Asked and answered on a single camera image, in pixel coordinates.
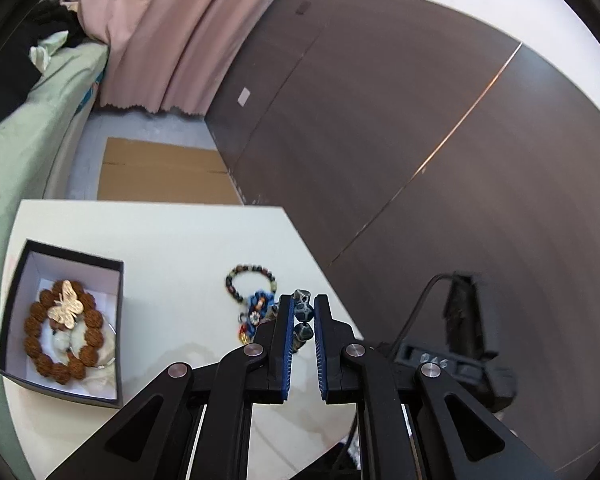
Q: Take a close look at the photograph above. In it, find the blue braided cord bracelet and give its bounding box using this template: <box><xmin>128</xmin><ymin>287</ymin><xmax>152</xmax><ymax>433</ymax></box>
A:
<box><xmin>236</xmin><ymin>288</ymin><xmax>282</xmax><ymax>346</ymax></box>

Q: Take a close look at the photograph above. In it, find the dark mixed bead bracelet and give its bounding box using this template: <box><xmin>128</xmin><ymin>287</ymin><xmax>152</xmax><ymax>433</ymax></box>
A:
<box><xmin>224</xmin><ymin>263</ymin><xmax>281</xmax><ymax>305</ymax></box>

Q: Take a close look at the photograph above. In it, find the large dark stone bead bracelet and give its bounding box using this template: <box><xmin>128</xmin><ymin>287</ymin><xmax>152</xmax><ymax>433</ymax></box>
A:
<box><xmin>289</xmin><ymin>288</ymin><xmax>315</xmax><ymax>356</ymax></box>

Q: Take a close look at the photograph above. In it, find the brown rudraksha bead bracelet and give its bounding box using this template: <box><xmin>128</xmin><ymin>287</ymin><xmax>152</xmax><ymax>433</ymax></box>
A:
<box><xmin>22</xmin><ymin>278</ymin><xmax>105</xmax><ymax>386</ymax></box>

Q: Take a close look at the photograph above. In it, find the gold butterfly hair clip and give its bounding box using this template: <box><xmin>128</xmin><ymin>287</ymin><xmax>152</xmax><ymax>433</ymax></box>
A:
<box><xmin>47</xmin><ymin>280</ymin><xmax>84</xmax><ymax>330</ymax></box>

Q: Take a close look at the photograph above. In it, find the black open jewelry box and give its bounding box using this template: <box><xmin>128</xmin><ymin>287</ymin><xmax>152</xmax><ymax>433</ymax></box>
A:
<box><xmin>0</xmin><ymin>240</ymin><xmax>124</xmax><ymax>408</ymax></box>

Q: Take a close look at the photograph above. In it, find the flat brown cardboard sheet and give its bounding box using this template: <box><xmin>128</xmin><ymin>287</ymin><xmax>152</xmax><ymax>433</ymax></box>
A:
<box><xmin>97</xmin><ymin>138</ymin><xmax>242</xmax><ymax>205</ymax></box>

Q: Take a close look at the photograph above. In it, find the green bed sheet mattress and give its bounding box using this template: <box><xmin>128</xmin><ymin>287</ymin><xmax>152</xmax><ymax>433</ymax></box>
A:
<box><xmin>0</xmin><ymin>41</ymin><xmax>108</xmax><ymax>479</ymax></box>

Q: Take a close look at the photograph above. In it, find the pink curtain centre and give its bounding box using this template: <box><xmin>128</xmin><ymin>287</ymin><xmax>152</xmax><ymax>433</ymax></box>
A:
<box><xmin>79</xmin><ymin>0</ymin><xmax>273</xmax><ymax>116</ymax></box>

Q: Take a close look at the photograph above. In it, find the black clothing pile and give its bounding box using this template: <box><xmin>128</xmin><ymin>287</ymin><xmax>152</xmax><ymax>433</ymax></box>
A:
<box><xmin>0</xmin><ymin>0</ymin><xmax>86</xmax><ymax>122</ymax></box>

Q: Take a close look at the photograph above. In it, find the black cable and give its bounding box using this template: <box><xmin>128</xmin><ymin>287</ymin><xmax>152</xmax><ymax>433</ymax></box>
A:
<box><xmin>344</xmin><ymin>272</ymin><xmax>456</xmax><ymax>456</ymax></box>

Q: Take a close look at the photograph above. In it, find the white wall socket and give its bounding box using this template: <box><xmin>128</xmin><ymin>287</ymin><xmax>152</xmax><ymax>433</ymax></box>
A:
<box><xmin>237</xmin><ymin>88</ymin><xmax>250</xmax><ymax>107</ymax></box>

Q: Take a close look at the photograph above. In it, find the dark wall switch plate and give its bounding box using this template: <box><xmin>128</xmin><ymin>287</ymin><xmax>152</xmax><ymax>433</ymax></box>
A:
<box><xmin>296</xmin><ymin>1</ymin><xmax>311</xmax><ymax>15</ymax></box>

